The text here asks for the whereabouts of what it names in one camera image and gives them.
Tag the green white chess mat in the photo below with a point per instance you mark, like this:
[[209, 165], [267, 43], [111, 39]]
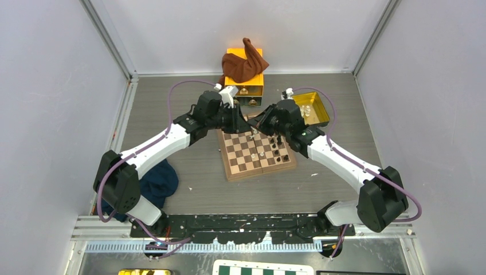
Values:
[[229, 267]]

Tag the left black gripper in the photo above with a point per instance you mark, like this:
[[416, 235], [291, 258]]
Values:
[[238, 123]]

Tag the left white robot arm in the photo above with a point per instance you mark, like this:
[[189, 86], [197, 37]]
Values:
[[183, 132]]

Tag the brown cloth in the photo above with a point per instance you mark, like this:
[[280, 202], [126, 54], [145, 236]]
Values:
[[243, 67]]

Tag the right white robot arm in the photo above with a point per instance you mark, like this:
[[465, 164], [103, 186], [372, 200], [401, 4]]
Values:
[[381, 199]]

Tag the yellow drawer box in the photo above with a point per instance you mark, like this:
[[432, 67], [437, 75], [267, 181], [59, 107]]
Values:
[[248, 97]]

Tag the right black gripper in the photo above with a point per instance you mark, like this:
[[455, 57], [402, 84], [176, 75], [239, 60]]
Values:
[[267, 113]]

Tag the wooden chess board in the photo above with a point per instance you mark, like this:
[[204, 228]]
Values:
[[236, 150]]

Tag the yellow metal tray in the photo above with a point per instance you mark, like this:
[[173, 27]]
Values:
[[312, 109]]

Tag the dark blue cloth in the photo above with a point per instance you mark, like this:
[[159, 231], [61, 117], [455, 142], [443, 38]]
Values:
[[159, 182]]

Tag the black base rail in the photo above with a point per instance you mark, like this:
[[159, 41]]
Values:
[[238, 229]]

